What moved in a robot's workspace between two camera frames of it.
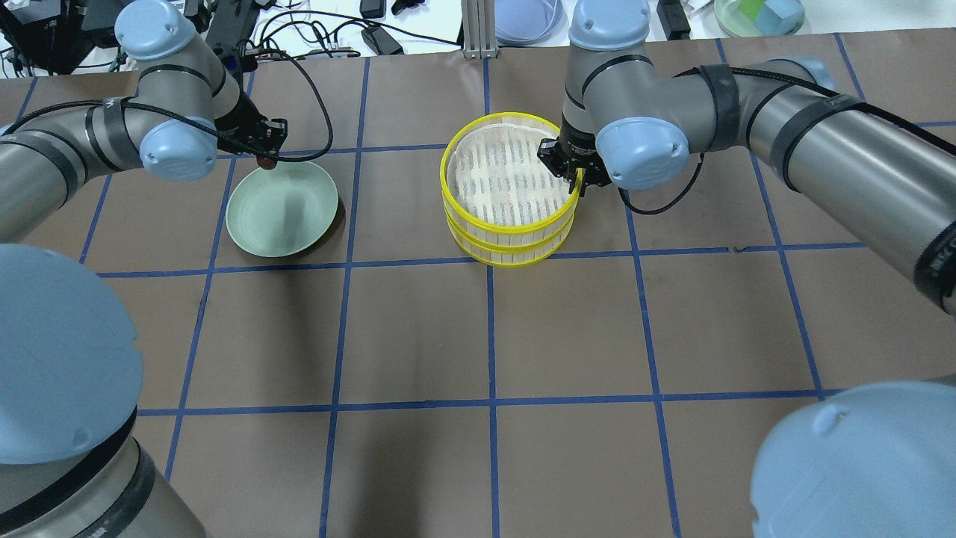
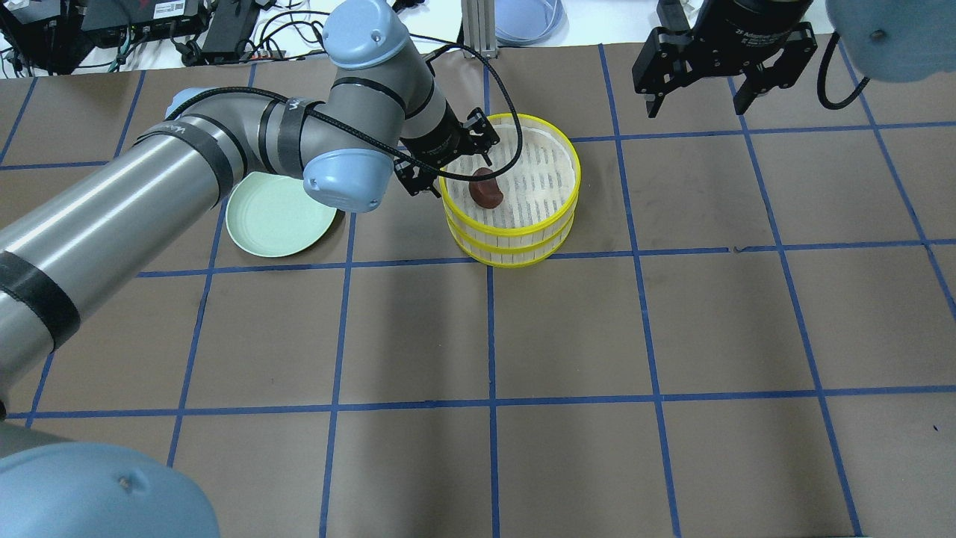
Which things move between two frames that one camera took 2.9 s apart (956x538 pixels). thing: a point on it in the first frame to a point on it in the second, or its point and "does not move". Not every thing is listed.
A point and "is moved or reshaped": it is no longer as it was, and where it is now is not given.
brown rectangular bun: x=267 y=162 is moved or reshaped
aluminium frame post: x=479 y=26 does not move
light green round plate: x=281 y=211 does not move
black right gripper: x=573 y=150 to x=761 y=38
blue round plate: x=525 y=22 does not move
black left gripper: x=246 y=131 to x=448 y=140
